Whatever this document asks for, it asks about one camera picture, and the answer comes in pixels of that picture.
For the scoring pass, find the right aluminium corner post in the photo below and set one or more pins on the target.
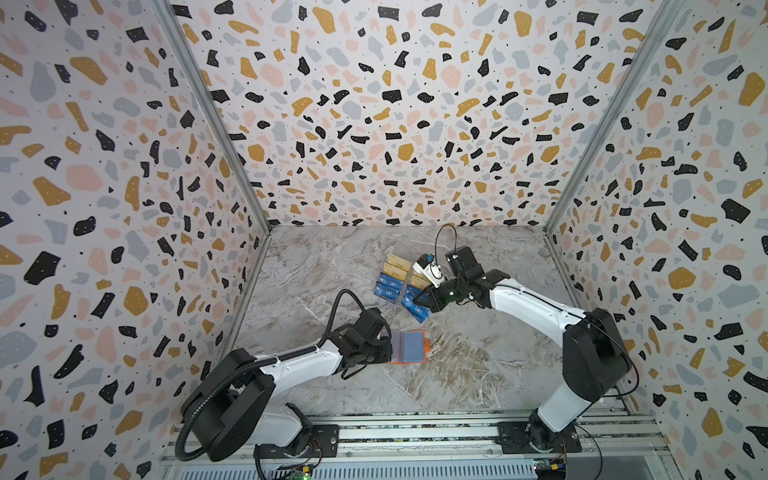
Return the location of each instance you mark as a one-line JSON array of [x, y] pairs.
[[659, 27]]

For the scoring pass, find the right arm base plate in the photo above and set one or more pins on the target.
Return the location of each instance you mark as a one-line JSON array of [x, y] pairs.
[[520, 438]]

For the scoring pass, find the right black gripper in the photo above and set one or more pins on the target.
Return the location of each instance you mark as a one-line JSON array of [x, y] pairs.
[[443, 294]]

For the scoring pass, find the left aluminium corner post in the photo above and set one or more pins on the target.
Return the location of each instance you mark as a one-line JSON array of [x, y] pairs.
[[174, 34]]

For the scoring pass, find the gold card back left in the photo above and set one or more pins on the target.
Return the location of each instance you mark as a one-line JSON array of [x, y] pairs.
[[399, 262]]

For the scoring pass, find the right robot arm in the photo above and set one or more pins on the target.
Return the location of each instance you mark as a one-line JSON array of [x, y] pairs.
[[594, 358]]

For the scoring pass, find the aluminium corner post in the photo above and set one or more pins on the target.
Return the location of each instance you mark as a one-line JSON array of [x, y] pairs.
[[659, 27], [174, 34]]

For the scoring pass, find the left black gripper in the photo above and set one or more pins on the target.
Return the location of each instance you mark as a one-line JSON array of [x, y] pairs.
[[387, 352]]

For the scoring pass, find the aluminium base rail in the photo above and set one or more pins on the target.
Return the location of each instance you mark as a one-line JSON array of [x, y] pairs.
[[615, 445]]

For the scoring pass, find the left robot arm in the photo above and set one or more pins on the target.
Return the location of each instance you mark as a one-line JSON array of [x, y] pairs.
[[235, 405]]

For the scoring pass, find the blue card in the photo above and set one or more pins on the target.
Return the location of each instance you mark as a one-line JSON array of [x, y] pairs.
[[420, 313], [413, 292], [386, 292], [390, 282]]

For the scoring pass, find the orange card holder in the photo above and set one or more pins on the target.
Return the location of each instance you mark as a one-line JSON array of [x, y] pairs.
[[411, 347]]

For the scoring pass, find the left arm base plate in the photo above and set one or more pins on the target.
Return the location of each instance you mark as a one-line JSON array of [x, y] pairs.
[[320, 439]]

